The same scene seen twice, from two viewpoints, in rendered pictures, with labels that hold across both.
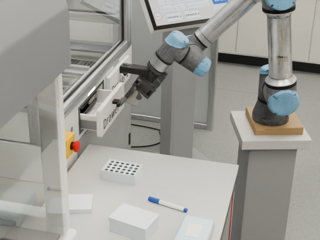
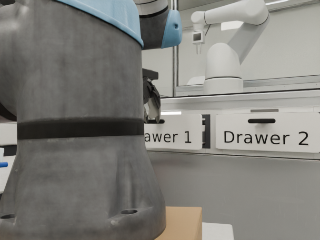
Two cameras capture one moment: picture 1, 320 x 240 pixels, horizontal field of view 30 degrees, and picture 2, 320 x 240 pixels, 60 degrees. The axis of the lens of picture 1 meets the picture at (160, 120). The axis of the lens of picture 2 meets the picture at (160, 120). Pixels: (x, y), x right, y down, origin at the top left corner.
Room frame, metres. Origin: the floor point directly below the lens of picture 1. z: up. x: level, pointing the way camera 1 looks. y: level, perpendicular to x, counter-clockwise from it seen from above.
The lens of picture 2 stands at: (2.37, -0.69, 0.89)
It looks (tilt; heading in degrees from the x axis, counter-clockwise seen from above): 1 degrees up; 106
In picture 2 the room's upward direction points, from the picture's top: straight up
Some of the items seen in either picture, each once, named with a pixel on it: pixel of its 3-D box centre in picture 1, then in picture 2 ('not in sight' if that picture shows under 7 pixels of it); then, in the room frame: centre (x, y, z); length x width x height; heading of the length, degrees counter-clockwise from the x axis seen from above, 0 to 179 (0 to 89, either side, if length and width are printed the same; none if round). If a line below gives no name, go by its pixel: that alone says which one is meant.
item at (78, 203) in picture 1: (72, 203); not in sight; (1.60, 0.28, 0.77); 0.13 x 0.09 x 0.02; 93
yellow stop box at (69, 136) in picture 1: (66, 145); not in sight; (1.80, 0.32, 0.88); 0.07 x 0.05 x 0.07; 167
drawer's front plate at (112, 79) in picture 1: (118, 77); (264, 132); (2.43, 0.19, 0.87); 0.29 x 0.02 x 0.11; 167
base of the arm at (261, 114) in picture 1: (271, 106); (85, 174); (2.22, -0.45, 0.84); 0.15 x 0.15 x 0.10
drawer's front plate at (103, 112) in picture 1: (111, 108); (159, 131); (2.11, 0.19, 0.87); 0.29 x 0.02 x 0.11; 167
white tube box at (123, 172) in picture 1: (122, 171); not in sight; (1.79, 0.13, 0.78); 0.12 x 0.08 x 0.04; 74
